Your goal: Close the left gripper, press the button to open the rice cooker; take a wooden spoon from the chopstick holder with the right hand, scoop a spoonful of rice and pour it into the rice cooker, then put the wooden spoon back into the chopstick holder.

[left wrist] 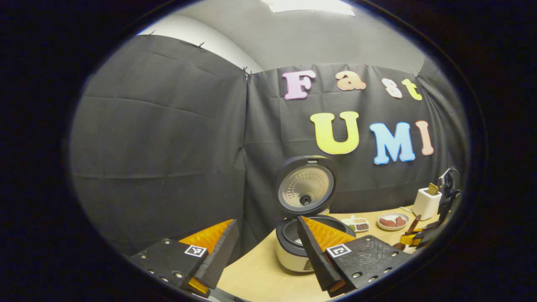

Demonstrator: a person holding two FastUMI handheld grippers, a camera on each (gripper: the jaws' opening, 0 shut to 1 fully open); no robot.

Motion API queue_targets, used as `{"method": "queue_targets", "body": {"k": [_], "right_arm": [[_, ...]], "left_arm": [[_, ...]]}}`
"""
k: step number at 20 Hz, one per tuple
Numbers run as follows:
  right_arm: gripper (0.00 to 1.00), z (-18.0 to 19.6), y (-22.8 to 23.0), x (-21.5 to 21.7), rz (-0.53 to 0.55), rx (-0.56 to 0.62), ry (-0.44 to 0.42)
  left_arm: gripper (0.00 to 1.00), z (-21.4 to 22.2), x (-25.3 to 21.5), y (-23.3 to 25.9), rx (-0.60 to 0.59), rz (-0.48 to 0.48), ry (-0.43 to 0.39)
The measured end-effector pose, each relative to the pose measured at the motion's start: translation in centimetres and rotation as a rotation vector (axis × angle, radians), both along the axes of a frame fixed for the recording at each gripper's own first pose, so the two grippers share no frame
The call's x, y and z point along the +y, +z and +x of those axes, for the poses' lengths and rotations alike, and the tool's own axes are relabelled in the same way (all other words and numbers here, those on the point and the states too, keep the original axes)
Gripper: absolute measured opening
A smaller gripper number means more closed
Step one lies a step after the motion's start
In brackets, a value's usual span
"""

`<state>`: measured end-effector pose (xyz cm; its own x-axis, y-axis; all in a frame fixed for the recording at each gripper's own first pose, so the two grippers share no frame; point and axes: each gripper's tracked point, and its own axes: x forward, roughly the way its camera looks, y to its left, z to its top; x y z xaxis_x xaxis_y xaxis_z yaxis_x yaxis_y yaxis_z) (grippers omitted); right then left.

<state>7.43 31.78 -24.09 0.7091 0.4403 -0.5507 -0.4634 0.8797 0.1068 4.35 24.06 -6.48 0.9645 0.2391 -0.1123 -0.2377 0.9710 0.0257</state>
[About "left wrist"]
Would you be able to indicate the white divided grain dish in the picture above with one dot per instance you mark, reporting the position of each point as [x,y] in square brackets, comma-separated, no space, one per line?
[361,226]

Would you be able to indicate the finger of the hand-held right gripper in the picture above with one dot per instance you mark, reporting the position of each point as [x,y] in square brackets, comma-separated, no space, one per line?
[426,235]

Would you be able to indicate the brown wooden spoon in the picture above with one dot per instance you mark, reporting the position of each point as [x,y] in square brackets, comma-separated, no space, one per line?
[413,224]

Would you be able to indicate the white round plate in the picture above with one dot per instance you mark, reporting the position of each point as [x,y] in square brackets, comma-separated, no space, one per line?
[392,214]

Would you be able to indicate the red meat piece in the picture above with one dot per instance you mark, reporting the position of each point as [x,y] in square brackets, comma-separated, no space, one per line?
[401,221]
[387,222]

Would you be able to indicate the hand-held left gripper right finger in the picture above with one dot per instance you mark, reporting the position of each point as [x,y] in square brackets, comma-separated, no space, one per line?
[314,256]

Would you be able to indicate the white toaster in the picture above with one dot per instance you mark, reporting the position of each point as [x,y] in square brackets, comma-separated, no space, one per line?
[423,205]

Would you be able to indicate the black silver rice cooker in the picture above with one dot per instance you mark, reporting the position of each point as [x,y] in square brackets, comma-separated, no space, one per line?
[306,186]

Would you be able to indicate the brown toast slice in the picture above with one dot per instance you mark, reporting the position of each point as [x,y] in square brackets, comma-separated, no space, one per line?
[433,189]

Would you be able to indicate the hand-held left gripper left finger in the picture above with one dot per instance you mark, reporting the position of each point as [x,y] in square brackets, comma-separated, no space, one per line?
[220,260]

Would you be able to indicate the large ceiling light panel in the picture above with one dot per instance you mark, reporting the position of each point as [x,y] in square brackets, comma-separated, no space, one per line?
[308,6]

